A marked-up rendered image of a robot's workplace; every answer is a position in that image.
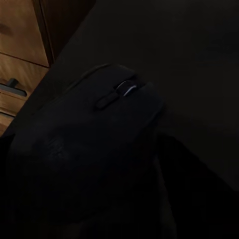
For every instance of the mouse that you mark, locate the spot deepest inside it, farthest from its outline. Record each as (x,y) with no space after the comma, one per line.
(86,146)

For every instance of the desk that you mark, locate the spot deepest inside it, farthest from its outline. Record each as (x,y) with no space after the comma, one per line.
(189,51)

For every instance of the cabinet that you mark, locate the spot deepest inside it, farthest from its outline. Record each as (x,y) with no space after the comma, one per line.
(32,35)

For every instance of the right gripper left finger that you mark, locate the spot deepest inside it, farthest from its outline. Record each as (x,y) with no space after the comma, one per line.
(5,143)

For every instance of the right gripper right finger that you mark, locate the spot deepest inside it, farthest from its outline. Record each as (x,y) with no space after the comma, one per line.
(203,205)

